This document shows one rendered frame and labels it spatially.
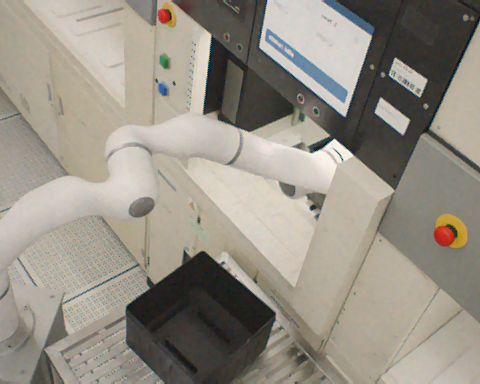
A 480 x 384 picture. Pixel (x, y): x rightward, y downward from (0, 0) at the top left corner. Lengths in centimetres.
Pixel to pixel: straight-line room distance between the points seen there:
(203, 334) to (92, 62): 117
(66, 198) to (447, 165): 77
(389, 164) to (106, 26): 161
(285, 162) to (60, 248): 164
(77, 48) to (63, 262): 94
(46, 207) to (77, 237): 153
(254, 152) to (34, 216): 50
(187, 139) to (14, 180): 197
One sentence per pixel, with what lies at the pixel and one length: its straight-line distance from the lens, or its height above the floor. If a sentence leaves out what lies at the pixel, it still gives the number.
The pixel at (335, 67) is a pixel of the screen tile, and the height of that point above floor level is 156.
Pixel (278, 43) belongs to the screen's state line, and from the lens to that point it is 137.
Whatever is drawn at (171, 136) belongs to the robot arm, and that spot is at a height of 139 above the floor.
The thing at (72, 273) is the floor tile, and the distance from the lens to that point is 277.
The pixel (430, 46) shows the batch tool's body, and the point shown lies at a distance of 110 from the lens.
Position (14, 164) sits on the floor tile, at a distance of 324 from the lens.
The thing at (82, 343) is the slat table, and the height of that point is 76.
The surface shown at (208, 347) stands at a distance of 169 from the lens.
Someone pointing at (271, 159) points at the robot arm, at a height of 130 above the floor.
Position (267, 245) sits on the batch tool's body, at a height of 87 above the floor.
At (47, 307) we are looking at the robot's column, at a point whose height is 76.
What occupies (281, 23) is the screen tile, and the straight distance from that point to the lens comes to 135.
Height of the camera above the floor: 224
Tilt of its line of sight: 47 degrees down
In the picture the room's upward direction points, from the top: 11 degrees clockwise
